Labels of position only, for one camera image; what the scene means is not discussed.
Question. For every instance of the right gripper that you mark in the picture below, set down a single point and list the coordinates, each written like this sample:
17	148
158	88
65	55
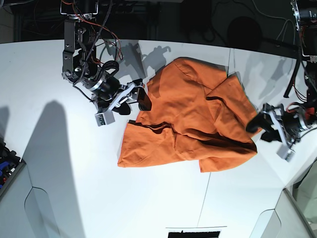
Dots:
110	95

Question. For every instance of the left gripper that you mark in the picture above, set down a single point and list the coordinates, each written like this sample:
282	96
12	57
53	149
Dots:
280	124

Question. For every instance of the orange t-shirt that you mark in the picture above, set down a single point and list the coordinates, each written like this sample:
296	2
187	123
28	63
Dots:
198	113

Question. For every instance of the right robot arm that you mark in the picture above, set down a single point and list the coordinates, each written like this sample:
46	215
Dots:
82	66

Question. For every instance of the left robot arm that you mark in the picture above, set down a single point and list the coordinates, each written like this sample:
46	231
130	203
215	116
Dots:
305	13

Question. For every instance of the grey green cloth pile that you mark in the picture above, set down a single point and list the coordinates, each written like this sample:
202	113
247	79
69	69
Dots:
305	194

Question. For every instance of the black round stool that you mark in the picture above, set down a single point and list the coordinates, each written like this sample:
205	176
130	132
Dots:
244	33

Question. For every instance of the black slot plate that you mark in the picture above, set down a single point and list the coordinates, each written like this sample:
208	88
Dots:
200	232

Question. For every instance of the bin of blue black items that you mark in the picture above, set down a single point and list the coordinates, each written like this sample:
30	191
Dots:
9	161

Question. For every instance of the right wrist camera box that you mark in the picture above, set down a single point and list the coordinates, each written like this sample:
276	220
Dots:
104	118

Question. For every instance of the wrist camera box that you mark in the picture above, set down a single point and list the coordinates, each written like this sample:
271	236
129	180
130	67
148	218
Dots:
104	118
286	152

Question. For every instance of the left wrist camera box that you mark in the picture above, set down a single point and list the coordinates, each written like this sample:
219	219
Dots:
286	152

